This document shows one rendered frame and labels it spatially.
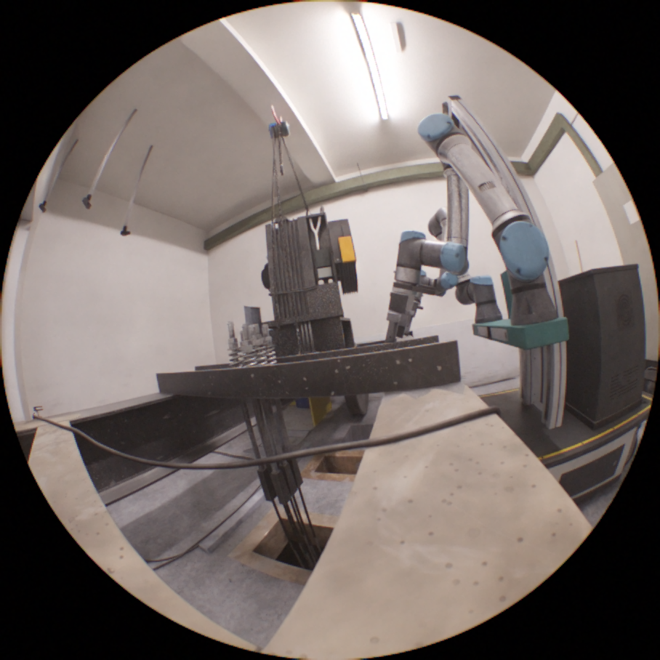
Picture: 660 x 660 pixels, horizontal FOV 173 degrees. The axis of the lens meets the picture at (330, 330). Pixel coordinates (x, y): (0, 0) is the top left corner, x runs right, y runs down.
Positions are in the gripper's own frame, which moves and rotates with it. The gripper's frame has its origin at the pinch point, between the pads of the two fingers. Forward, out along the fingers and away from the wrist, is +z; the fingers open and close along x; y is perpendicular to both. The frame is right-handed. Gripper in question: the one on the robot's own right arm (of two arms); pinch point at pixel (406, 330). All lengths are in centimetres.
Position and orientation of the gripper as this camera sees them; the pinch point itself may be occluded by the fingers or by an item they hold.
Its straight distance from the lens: 107.9
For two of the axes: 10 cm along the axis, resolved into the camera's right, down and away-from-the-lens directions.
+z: -2.7, 9.6, -0.2
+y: 9.1, 2.5, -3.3
